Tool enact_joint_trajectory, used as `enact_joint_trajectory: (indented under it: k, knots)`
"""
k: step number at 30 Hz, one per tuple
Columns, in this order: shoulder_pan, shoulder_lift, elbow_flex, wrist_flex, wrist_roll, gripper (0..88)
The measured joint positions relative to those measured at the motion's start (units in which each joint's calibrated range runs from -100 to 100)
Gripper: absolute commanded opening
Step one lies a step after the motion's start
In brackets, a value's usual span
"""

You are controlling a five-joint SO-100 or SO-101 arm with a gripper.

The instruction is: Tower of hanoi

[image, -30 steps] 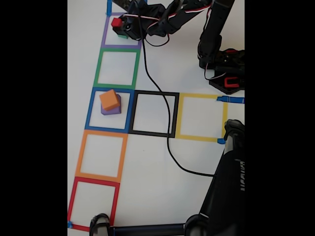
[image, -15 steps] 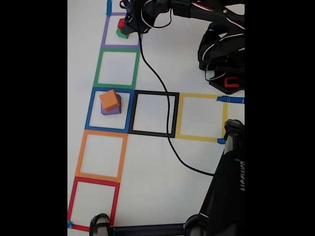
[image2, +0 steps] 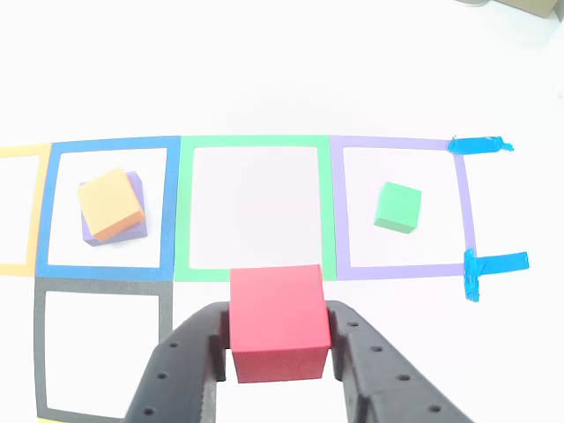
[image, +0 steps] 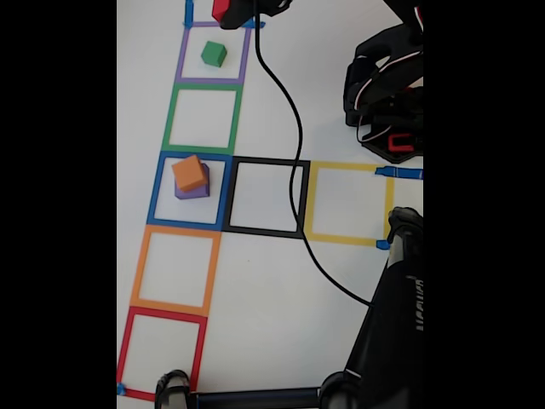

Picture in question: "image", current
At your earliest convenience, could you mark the green cube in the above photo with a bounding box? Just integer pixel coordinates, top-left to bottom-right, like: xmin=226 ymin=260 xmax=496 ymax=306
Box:
xmin=200 ymin=40 xmax=228 ymax=68

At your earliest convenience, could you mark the orange square block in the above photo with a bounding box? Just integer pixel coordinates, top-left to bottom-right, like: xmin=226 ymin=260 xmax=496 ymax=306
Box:
xmin=171 ymin=154 xmax=205 ymax=193

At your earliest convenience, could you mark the purple square block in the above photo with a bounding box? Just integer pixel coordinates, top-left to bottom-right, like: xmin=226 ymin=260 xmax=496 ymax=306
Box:
xmin=174 ymin=164 xmax=210 ymax=200

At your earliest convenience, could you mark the long blue tape strip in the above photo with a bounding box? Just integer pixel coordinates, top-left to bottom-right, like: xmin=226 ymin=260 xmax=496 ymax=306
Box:
xmin=374 ymin=166 xmax=424 ymax=181

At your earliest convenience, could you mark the black tripod stand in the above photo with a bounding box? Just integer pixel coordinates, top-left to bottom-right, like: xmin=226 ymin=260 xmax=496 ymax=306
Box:
xmin=153 ymin=206 xmax=424 ymax=409

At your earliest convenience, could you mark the purple square frame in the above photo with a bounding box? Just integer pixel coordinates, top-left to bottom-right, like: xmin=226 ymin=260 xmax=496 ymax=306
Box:
xmin=174 ymin=20 xmax=252 ymax=85

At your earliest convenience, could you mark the green square frame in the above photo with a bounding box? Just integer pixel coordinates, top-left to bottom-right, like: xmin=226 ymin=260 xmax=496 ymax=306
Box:
xmin=161 ymin=83 xmax=244 ymax=155

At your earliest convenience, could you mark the black camera cable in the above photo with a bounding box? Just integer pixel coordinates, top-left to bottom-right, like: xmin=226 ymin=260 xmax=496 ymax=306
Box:
xmin=254 ymin=0 xmax=376 ymax=307

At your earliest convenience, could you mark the red white servo wire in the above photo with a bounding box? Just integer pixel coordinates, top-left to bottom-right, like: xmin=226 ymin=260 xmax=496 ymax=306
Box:
xmin=355 ymin=6 xmax=424 ymax=144

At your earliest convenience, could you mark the black square frame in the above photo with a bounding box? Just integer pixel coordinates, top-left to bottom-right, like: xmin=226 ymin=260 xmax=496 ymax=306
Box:
xmin=221 ymin=156 xmax=311 ymax=239

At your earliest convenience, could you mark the yellow square frame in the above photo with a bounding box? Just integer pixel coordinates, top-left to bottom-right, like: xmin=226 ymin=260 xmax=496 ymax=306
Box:
xmin=302 ymin=160 xmax=395 ymax=248

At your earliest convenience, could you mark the blue square frame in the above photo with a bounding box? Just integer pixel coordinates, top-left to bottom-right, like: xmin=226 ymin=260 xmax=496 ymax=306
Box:
xmin=146 ymin=151 xmax=234 ymax=233

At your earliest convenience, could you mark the orange square frame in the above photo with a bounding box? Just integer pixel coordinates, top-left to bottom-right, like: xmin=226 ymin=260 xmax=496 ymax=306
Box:
xmin=129 ymin=224 xmax=222 ymax=319

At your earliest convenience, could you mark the red square frame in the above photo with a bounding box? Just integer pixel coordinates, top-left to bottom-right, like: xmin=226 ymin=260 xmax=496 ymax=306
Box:
xmin=117 ymin=306 xmax=209 ymax=403

